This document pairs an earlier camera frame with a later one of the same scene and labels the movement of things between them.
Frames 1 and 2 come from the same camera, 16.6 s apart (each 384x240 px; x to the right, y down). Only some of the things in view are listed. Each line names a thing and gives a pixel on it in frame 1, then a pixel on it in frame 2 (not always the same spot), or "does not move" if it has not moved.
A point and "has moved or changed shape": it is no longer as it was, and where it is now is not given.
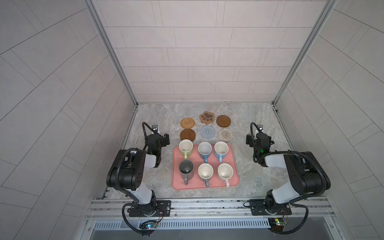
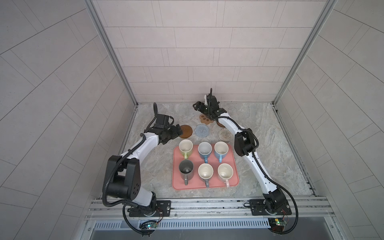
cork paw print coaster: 207,117 does not move
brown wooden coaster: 187,134 has moved or changed shape
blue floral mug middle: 204,149 does not move
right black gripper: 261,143 to 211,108
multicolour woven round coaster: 225,135 does not move
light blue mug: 221,149 does not move
